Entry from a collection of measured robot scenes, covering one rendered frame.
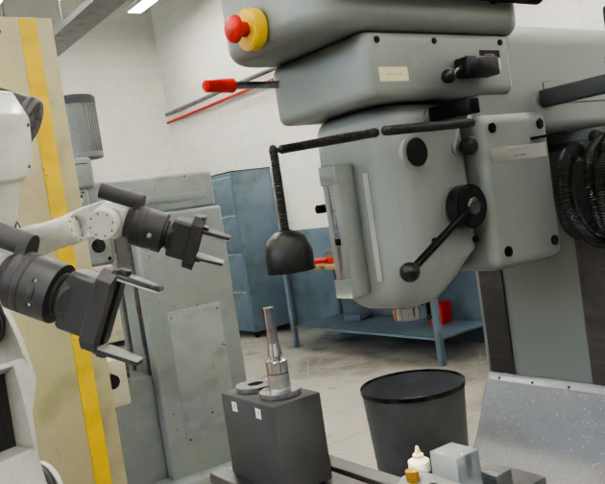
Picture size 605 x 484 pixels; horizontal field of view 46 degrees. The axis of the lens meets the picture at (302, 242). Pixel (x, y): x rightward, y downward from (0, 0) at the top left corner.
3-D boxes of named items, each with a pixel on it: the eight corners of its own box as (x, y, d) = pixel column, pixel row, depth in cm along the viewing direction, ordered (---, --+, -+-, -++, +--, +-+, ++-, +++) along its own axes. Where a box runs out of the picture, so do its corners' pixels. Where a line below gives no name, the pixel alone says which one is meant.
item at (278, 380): (271, 394, 147) (267, 368, 147) (267, 389, 152) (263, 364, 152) (293, 390, 149) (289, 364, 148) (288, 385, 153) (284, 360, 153)
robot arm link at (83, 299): (84, 361, 96) (4, 332, 97) (112, 347, 105) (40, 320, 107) (108, 273, 94) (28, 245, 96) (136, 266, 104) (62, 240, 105)
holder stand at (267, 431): (285, 498, 143) (271, 401, 142) (232, 473, 161) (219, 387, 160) (332, 477, 150) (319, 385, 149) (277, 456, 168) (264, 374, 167)
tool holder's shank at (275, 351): (270, 362, 148) (261, 309, 147) (266, 359, 151) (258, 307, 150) (284, 359, 149) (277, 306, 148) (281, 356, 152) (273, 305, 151)
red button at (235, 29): (237, 38, 100) (232, 10, 100) (223, 46, 103) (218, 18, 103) (256, 39, 102) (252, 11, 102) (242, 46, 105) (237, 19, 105)
